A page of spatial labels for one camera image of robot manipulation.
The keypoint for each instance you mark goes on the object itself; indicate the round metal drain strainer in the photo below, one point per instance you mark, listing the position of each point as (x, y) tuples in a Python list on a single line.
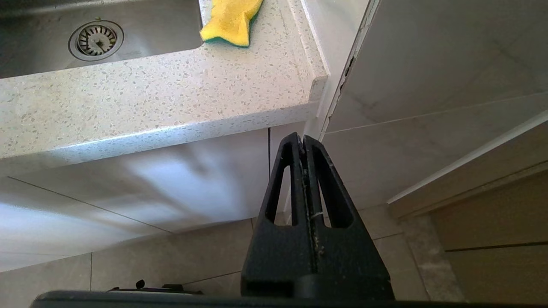
[(96, 40)]

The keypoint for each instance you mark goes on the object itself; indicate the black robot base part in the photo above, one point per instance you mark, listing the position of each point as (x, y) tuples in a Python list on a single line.
[(154, 289)]

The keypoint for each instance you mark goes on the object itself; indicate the stainless steel sink basin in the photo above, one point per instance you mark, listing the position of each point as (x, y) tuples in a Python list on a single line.
[(162, 30)]

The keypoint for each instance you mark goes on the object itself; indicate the yellow sponge green backing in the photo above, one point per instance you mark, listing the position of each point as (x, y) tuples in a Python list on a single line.
[(231, 21)]

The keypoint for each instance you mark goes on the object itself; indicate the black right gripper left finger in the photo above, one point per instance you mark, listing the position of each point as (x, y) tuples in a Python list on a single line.
[(280, 261)]

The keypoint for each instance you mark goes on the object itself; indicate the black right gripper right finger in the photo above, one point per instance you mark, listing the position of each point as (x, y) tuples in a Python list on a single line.
[(351, 256)]

